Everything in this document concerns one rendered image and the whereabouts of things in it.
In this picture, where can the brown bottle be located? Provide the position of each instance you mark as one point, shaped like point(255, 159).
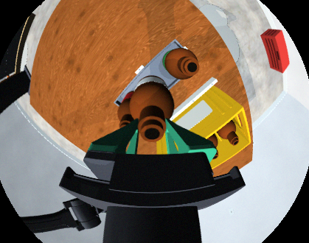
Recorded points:
point(123, 113)
point(152, 103)
point(181, 63)
point(228, 132)
point(215, 142)

